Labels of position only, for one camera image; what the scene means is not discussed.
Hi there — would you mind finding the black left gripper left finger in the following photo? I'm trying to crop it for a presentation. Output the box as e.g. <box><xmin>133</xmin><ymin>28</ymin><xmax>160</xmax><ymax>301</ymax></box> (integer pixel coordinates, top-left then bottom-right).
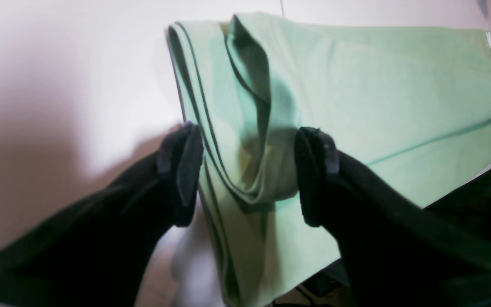
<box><xmin>0</xmin><ymin>122</ymin><xmax>203</xmax><ymax>307</ymax></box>

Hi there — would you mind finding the light green polo T-shirt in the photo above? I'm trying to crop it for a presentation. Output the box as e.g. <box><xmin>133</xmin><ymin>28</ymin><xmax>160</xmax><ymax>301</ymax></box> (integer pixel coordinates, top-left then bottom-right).
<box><xmin>169</xmin><ymin>12</ymin><xmax>491</xmax><ymax>307</ymax></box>

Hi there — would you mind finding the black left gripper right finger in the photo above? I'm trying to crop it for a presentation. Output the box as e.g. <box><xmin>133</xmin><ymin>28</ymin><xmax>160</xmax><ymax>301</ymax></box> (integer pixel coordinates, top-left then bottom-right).
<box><xmin>295</xmin><ymin>127</ymin><xmax>491</xmax><ymax>307</ymax></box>

